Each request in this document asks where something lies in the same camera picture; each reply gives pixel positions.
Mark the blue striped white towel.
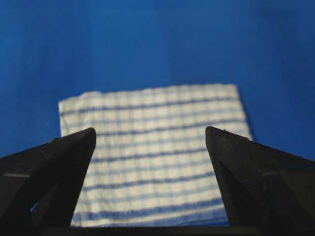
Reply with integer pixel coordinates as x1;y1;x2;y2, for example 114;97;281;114
59;84;251;227

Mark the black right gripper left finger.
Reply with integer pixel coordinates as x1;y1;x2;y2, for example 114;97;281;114
0;127;96;230

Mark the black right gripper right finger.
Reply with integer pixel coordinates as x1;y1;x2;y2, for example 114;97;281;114
205;126;315;229

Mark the blue table cloth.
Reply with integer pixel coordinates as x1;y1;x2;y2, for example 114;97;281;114
0;0;315;160

